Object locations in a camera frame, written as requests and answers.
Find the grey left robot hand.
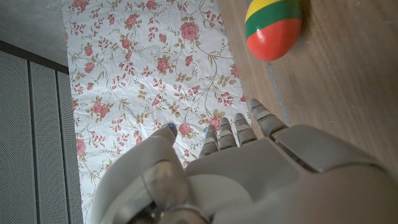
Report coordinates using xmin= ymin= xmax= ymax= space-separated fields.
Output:
xmin=88 ymin=98 xmax=398 ymax=224

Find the striped wooden maraca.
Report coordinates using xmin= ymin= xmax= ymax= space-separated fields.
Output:
xmin=244 ymin=0 xmax=303 ymax=62

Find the floral backdrop cloth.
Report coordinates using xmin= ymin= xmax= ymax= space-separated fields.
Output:
xmin=61 ymin=0 xmax=251 ymax=223

